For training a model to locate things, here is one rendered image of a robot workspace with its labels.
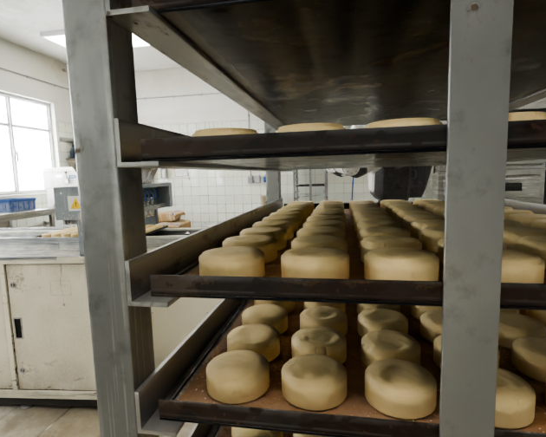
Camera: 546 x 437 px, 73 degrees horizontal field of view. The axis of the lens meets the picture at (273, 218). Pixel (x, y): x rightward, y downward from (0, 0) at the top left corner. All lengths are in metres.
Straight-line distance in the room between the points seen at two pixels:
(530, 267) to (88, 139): 0.28
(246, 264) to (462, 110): 0.16
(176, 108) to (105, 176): 6.38
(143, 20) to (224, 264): 0.16
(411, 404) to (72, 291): 1.96
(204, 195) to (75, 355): 4.50
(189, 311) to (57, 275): 0.68
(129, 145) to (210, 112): 6.14
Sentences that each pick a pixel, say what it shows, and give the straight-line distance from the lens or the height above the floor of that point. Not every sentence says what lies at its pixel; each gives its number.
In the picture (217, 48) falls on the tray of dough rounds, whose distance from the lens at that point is 0.33.
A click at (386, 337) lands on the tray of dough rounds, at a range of 0.36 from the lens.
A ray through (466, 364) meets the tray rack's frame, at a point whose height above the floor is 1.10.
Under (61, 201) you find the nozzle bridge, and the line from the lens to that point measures 2.06.
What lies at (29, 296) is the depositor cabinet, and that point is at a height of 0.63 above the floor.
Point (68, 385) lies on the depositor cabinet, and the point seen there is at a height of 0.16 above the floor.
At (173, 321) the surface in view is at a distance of 2.17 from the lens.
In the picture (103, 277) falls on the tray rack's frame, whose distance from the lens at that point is 0.27.
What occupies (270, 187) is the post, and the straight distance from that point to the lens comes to 0.84.
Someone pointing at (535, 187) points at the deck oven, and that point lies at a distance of 5.45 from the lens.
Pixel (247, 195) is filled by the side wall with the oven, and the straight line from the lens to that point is 6.16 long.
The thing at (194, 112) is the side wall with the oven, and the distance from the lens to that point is 6.50.
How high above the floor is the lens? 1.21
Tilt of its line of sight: 7 degrees down
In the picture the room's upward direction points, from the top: 2 degrees counter-clockwise
